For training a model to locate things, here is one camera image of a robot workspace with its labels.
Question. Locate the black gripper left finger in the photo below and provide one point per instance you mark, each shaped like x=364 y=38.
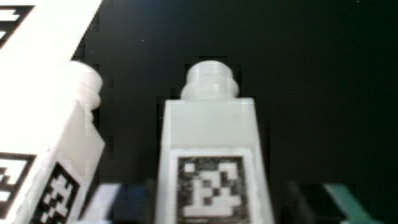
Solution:
x=120 y=204

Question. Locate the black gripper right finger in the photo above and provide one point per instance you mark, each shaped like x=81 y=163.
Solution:
x=323 y=204

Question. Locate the white table leg with tag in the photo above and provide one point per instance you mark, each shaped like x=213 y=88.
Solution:
x=51 y=142
x=213 y=181

